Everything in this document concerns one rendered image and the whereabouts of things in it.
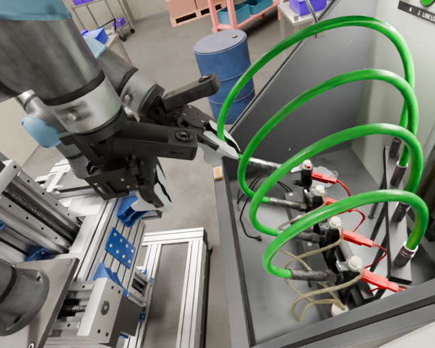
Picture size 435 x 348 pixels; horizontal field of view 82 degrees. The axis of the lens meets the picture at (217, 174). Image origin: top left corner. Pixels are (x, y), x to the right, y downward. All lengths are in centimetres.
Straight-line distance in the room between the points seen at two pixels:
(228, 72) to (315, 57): 168
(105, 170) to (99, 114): 9
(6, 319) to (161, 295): 93
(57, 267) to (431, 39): 103
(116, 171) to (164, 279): 130
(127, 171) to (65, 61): 15
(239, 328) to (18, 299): 51
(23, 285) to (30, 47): 60
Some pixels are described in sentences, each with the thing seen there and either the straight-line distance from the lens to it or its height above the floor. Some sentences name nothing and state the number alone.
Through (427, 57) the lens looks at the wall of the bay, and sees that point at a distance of 72.
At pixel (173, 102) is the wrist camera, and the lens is 50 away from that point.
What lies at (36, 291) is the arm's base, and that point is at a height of 107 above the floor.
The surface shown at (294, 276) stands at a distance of 47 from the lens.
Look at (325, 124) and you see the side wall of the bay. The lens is 99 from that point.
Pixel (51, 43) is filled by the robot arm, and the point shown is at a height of 154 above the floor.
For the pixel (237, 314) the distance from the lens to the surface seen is 66.
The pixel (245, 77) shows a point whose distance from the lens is 45.
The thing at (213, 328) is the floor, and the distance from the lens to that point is 167.
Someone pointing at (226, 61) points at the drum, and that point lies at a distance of 242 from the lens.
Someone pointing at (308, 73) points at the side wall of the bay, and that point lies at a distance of 86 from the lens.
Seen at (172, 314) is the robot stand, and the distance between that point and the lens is 154.
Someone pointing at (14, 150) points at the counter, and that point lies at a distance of 405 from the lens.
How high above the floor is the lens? 158
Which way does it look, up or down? 45 degrees down
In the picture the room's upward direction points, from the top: 20 degrees counter-clockwise
